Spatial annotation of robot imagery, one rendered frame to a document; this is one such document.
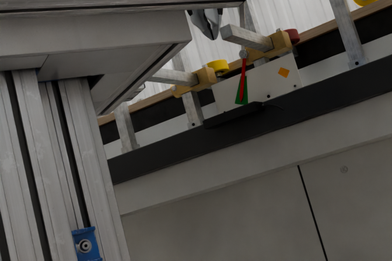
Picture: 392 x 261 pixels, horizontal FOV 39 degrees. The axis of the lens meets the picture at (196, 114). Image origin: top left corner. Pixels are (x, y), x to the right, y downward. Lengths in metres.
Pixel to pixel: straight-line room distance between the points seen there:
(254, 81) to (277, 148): 0.19
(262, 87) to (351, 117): 0.25
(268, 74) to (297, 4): 7.85
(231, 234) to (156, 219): 0.30
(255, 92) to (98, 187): 0.84
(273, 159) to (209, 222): 0.44
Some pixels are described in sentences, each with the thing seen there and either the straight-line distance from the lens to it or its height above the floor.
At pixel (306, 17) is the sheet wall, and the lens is 9.28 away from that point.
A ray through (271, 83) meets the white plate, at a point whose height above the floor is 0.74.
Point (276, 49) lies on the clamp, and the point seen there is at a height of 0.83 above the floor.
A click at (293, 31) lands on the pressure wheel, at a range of 1.66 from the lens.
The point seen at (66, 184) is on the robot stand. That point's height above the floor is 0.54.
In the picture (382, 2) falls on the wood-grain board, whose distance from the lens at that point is 1.67.
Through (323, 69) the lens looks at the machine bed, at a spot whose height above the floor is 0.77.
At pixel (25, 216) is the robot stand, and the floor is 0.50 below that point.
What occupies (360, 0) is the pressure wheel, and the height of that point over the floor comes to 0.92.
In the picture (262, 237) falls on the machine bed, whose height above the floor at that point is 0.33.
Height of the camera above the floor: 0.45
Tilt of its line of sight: 10 degrees up
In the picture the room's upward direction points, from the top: 15 degrees counter-clockwise
